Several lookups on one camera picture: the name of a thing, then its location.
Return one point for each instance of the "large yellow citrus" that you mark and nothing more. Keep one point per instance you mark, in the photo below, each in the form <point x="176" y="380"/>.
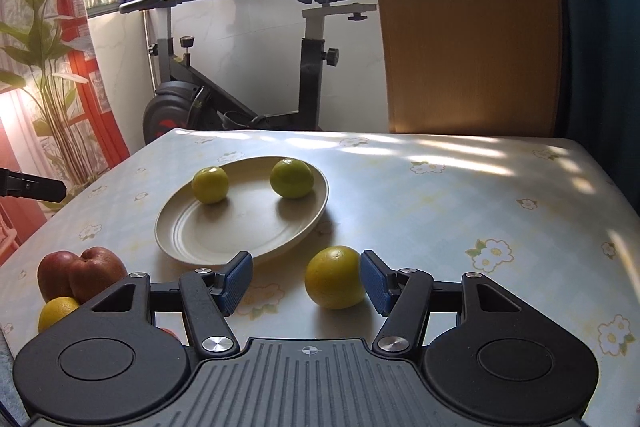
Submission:
<point x="332" y="279"/>

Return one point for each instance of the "black exercise bike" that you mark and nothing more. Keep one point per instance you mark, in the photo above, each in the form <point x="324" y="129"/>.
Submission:
<point x="310" y="77"/>

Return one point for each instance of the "printed leaf curtain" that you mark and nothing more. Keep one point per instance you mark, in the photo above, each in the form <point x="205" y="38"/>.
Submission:
<point x="30" y="32"/>

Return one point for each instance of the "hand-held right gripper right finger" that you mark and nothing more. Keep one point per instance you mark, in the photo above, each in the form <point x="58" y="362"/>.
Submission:
<point x="372" y="279"/>

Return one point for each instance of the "grey fluffy rug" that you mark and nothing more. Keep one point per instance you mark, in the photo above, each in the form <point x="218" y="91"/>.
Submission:
<point x="7" y="372"/>

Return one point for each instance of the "beige round plate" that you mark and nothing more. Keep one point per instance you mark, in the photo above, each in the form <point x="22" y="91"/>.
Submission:
<point x="240" y="227"/>

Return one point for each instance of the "red apple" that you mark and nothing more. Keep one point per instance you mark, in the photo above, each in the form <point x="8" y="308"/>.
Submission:
<point x="50" y="274"/>
<point x="95" y="274"/>

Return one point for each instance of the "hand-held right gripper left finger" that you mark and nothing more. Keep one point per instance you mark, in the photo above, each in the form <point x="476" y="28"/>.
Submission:
<point x="239" y="279"/>

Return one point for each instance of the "yellow lemon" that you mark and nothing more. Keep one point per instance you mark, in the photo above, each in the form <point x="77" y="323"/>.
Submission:
<point x="55" y="313"/>

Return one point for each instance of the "green citrus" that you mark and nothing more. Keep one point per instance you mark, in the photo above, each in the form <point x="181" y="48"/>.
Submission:
<point x="210" y="185"/>
<point x="291" y="178"/>

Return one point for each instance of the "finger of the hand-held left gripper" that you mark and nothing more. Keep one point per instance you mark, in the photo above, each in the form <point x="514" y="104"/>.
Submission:
<point x="35" y="186"/>

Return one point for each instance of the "dark blue cloth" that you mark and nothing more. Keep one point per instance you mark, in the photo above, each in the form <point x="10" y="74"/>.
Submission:
<point x="600" y="32"/>

